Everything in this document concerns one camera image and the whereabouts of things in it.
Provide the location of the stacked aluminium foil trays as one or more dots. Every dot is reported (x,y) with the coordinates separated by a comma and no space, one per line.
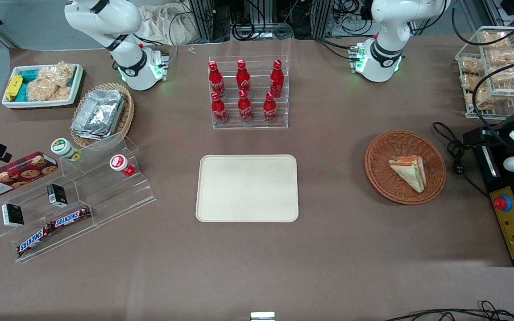
(98,113)

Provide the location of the yellow snack packet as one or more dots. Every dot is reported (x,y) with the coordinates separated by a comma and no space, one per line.
(14,87)

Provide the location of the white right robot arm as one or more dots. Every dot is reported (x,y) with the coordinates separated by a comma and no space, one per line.
(114,22)

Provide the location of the round brown wicker basket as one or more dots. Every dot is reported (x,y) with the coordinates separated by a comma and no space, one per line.
(388,154)

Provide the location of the beige crumpled cloth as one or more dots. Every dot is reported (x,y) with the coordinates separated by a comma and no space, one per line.
(167,24)

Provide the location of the triangle sandwich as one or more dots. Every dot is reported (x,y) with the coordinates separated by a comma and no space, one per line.
(411,171)

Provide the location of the red tartan cookie box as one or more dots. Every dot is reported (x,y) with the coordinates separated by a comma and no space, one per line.
(14,174)

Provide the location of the clear acrylic stepped stand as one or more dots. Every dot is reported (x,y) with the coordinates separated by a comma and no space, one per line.
(105,191)

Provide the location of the red lid yoghurt cup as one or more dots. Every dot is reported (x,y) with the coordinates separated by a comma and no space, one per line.
(121,164)

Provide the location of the black control box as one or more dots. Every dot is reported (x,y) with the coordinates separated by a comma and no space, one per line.
(484,151)

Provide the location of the small black carton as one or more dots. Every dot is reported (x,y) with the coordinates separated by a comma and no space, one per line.
(57,195)
(13,215)

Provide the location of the snickers chocolate bar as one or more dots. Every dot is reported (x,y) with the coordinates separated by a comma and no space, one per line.
(34,240)
(72,217)

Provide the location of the green lid yoghurt cup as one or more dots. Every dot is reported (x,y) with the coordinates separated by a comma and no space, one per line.
(64,148)

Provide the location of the teal snack packet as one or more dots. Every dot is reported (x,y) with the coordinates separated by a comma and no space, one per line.
(28,76)

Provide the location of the oval light wicker basket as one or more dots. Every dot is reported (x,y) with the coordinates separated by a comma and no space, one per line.
(125,116)

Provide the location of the clear acrylic bottle rack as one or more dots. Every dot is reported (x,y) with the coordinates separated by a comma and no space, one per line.
(257,125)

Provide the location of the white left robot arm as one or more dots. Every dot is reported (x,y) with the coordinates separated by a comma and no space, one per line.
(386,26)

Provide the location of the cream rectangular tray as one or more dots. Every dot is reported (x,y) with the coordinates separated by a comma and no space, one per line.
(247,188)

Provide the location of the clear crispy snack packet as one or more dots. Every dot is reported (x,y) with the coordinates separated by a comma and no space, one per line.
(507,64)
(494,39)
(482,99)
(469,81)
(472,65)

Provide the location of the red cola bottle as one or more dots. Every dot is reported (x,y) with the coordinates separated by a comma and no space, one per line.
(276,78)
(244,108)
(216,80)
(269,108)
(218,109)
(242,76)

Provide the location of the clear rice cracker bag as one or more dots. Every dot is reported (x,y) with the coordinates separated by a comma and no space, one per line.
(51,82)

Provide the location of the white rectangular snack bin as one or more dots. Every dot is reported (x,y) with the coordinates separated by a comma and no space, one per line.
(11,103)

